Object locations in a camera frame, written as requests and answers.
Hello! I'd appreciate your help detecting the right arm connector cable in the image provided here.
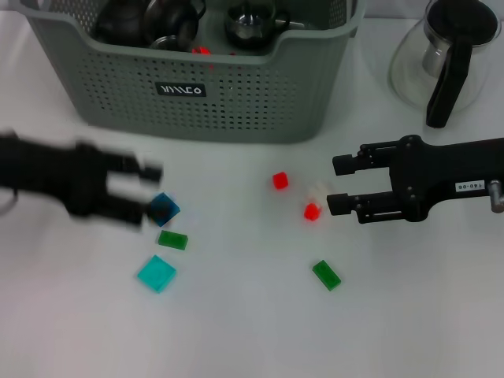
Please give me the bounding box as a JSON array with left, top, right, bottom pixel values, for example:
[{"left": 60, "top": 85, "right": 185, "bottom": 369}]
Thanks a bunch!
[{"left": 489, "top": 180, "right": 504, "bottom": 214}]

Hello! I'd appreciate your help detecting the green rectangular brick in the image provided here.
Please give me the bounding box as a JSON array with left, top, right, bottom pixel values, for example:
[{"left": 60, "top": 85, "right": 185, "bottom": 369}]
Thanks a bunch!
[
  {"left": 312, "top": 259, "right": 343, "bottom": 292},
  {"left": 157, "top": 230, "right": 189, "bottom": 252}
]

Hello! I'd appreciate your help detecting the white toy brick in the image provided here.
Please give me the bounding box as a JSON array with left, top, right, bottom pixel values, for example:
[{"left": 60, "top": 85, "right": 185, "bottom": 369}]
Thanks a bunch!
[{"left": 306, "top": 181, "right": 331, "bottom": 206}]

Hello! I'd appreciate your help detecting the grey perforated storage bin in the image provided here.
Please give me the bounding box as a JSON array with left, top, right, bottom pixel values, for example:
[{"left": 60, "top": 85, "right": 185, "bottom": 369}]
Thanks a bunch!
[{"left": 17, "top": 0, "right": 367, "bottom": 143}]

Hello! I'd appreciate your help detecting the left arm connector cable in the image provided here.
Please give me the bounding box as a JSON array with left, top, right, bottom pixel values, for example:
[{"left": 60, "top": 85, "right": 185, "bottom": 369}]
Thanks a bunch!
[{"left": 0, "top": 187, "right": 19, "bottom": 217}]

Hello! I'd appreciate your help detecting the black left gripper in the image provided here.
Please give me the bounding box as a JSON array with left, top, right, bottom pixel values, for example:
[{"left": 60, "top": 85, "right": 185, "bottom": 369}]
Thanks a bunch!
[{"left": 0, "top": 132, "right": 165, "bottom": 233}]

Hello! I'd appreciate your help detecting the glass pitcher black handle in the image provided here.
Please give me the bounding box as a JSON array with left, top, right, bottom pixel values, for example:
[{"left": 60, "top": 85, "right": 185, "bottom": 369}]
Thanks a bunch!
[{"left": 387, "top": 0, "right": 501, "bottom": 129}]

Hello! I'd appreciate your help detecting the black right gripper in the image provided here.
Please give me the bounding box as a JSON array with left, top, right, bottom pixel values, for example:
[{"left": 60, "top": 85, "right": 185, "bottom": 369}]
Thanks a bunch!
[{"left": 326, "top": 134, "right": 504, "bottom": 224}]

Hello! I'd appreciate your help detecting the black ceramic teapot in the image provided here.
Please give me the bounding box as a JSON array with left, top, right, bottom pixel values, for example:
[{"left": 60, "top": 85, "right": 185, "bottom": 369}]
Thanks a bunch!
[{"left": 94, "top": 0, "right": 149, "bottom": 46}]

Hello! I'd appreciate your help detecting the blue square brick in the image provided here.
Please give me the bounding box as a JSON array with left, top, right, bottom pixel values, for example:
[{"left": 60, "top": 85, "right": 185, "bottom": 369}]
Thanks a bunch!
[{"left": 149, "top": 191, "right": 181, "bottom": 228}]

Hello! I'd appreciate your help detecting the arm connector cable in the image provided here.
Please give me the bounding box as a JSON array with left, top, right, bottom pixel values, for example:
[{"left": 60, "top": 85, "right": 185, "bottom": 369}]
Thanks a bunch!
[
  {"left": 489, "top": 180, "right": 504, "bottom": 214},
  {"left": 0, "top": 187, "right": 19, "bottom": 217}
]

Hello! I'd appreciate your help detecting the cyan square brick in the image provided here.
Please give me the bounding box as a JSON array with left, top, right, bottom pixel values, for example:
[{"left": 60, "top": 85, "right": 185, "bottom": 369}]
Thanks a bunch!
[{"left": 137, "top": 254, "right": 178, "bottom": 295}]

